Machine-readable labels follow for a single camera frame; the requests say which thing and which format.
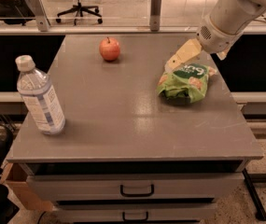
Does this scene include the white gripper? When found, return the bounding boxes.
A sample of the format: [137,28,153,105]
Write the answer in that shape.
[164,15,242,73]

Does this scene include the green rice chip bag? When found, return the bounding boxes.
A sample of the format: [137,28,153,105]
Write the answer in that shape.
[157,63,217,103]

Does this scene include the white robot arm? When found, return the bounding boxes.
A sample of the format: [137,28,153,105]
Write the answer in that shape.
[164,0,266,73]

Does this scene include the clear plastic water bottle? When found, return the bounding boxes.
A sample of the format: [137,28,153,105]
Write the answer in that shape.
[15,55,65,134]

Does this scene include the red apple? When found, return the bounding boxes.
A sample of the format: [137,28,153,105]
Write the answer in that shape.
[99,37,120,62]

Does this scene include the grey upper drawer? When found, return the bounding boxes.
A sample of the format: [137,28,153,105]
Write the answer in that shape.
[27,173,244,202]

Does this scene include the grey drawer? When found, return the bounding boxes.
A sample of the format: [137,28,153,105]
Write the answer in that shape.
[56,203,217,223]
[27,173,244,202]

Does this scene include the black table leg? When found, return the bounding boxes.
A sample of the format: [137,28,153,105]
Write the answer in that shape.
[242,170,266,221]

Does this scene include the grey lower drawer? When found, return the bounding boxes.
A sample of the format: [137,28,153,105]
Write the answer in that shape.
[56,203,217,223]

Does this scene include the black office chair left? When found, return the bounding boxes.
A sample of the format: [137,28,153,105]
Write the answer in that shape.
[0,0,35,25]

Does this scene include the cardboard box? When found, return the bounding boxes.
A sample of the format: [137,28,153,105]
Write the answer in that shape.
[0,163,53,212]

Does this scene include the grey railing post middle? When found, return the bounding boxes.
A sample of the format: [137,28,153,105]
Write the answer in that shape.
[149,0,161,32]

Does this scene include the grey railing post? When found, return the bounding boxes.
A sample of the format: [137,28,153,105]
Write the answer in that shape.
[29,0,50,32]
[149,0,161,32]

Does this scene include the grey railing post left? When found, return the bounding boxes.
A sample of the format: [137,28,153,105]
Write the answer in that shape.
[29,0,50,32]

